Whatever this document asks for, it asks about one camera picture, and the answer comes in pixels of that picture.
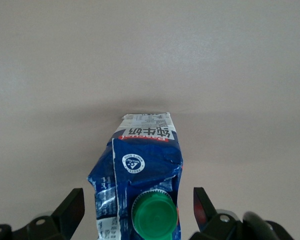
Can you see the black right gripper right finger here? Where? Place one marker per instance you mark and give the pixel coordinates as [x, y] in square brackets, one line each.
[215, 227]

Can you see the blue milk carton green cap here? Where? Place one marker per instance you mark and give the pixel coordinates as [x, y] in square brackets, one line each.
[145, 160]

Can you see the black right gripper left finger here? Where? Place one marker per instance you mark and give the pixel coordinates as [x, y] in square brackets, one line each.
[65, 217]

